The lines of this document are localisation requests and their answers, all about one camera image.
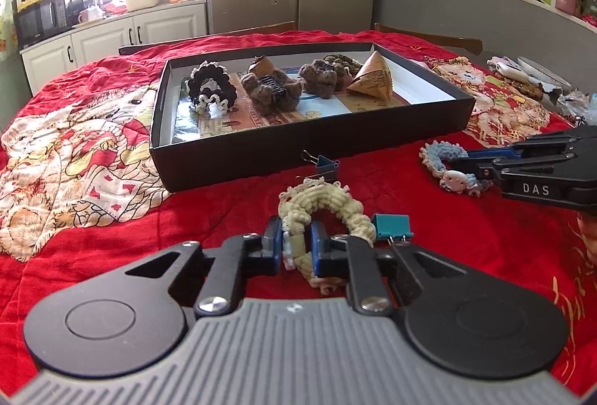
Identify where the white plate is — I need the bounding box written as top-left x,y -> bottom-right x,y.
518,56 -> 572,88

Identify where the blue and white crochet scrunchie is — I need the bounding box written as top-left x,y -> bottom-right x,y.
420,140 -> 495,197

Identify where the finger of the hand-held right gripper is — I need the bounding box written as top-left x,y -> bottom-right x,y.
465,144 -> 519,160
449,155 -> 503,183

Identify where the red printed blanket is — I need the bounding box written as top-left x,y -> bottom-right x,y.
0,29 -> 597,387

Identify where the wooden chair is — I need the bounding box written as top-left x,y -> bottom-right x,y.
119,20 -> 299,56
374,22 -> 483,56

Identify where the printed paper sheet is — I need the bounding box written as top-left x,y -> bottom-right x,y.
175,68 -> 407,141

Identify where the black and white crochet scrunchie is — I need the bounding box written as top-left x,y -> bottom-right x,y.
182,62 -> 240,114

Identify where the brown patterned pouch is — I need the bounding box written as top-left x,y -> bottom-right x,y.
501,76 -> 545,101

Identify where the white and pink cloth item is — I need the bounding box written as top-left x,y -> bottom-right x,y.
487,56 -> 530,81

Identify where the person's right hand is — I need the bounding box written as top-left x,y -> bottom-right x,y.
577,213 -> 597,267

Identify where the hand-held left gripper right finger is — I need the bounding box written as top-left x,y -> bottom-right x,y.
310,221 -> 473,316

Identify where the clear plastic bag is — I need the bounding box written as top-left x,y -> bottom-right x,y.
557,90 -> 597,126

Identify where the black microwave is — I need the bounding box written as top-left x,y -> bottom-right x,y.
13,0 -> 68,49

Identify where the teal binder clip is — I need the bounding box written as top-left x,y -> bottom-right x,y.
372,214 -> 413,244

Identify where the white kitchen cabinet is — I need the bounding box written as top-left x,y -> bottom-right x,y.
19,0 -> 209,95

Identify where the black cardboard box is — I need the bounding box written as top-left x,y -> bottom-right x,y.
149,42 -> 476,193

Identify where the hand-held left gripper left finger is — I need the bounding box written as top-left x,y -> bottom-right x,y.
125,215 -> 285,317

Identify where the dark blue binder clip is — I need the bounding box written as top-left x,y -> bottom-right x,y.
301,150 -> 340,182

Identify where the orange pyramid snack packet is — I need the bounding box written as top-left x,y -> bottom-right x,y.
346,50 -> 395,100
247,55 -> 277,77

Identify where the brown and cream crochet scrunchie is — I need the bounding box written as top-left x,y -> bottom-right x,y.
324,53 -> 362,79

